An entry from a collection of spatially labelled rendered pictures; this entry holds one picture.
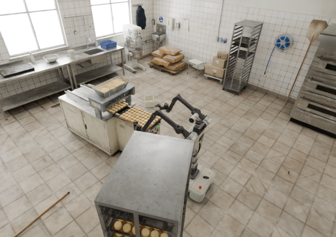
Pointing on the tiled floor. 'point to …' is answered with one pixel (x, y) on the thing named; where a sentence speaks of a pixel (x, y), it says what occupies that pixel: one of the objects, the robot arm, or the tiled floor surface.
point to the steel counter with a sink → (13, 102)
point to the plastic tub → (149, 101)
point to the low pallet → (167, 69)
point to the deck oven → (319, 88)
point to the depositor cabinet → (90, 123)
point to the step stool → (196, 65)
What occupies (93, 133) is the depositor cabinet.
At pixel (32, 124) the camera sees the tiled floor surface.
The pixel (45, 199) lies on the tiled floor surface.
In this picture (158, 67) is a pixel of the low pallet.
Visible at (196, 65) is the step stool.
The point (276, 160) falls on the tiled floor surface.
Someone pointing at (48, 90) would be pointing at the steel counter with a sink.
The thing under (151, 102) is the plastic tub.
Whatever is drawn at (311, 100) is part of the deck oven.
